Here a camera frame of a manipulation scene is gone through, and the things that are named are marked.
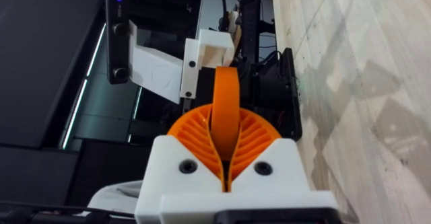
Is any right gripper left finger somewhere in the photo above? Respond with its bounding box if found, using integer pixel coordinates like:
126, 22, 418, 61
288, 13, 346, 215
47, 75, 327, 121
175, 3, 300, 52
134, 104, 226, 224

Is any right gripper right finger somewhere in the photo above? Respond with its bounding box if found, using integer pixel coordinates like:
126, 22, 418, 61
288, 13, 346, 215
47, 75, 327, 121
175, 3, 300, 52
230, 108, 312, 192

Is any orange ribbed wedge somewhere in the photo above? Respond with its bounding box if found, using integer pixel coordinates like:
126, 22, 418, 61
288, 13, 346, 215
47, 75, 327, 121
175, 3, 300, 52
209, 66, 241, 162

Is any black upright wrist plate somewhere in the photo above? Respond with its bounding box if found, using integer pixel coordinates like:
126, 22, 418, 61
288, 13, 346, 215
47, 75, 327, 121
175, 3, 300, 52
280, 46, 303, 142

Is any large black panel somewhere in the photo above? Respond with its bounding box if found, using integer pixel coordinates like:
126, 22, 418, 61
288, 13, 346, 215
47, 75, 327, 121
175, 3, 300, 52
0, 0, 114, 149

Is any black cable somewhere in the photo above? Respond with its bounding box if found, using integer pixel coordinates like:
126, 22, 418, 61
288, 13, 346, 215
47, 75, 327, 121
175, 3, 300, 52
217, 0, 231, 32

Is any black rail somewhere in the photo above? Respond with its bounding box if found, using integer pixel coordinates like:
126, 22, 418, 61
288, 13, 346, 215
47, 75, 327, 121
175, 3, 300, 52
238, 0, 263, 63

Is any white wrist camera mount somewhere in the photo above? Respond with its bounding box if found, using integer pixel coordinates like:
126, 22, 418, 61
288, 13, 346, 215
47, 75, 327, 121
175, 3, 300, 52
128, 20, 185, 105

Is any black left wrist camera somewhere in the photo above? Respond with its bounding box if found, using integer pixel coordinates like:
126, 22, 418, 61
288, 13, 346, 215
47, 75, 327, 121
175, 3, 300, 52
104, 0, 131, 85

